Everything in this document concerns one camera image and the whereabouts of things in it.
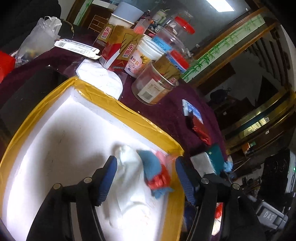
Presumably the white plastic tub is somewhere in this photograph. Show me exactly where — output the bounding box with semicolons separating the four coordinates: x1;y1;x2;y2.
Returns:
124;37;164;78

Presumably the teal tissue pack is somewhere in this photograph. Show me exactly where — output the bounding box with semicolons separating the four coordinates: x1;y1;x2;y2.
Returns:
190;144;225;177

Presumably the blue red sock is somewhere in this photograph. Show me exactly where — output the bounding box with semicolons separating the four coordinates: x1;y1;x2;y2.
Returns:
137;150;173;199

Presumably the red foil sachet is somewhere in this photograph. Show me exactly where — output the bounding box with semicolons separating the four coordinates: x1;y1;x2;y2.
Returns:
186;113;212;146

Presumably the white sock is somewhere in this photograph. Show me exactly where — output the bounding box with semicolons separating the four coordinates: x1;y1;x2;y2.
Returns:
107;146;171;228

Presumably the black phone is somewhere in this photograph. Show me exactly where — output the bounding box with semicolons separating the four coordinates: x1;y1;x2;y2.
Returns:
1;66;67;142

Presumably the red gold drink carton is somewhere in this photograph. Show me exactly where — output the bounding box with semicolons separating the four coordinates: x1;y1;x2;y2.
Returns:
93;23;143;71

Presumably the blue label plastic jar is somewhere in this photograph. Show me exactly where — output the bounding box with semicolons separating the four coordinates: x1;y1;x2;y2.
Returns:
152;28;192;73

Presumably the glass jar with label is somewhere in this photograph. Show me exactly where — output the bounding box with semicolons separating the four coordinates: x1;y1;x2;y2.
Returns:
132;62;179;105

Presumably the red plastic bag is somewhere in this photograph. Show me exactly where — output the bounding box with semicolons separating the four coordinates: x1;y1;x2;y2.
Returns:
215;202;223;219

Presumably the clear jar red lid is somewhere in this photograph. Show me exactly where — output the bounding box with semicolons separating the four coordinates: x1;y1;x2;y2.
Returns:
164;16;195;42

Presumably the white medicine box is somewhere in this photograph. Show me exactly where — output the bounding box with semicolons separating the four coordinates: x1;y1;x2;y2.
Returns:
54;39;101;60

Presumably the white foam box yellow tape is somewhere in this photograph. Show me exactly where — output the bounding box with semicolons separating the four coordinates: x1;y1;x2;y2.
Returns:
1;77;184;240

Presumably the clear plastic bag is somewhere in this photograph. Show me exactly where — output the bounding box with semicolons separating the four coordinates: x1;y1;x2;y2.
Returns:
15;16;62;67

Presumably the red gift bag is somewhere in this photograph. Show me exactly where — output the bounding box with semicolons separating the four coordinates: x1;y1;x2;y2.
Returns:
0;51;16;82

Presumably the blue white sachet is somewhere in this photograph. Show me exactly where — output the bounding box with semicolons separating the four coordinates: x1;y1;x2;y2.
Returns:
182;99;203;123

